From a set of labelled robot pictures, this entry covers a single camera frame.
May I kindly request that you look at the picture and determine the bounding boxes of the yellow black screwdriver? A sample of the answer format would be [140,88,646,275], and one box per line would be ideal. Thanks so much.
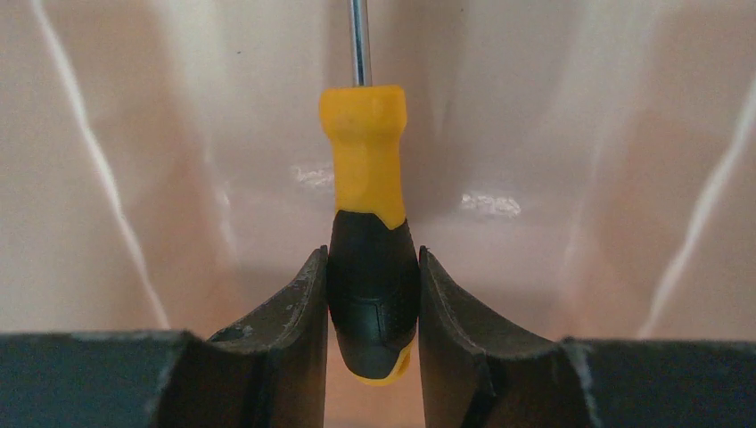
[319,1,420,386]

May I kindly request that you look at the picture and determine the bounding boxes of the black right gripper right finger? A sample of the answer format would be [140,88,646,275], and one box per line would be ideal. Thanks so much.
[419,249,755,427]

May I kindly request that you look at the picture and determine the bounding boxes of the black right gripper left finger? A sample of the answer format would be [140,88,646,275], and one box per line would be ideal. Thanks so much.
[1,247,328,427]

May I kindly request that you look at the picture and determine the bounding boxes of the pink plastic bin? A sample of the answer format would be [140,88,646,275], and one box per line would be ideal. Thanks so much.
[1,1,755,427]

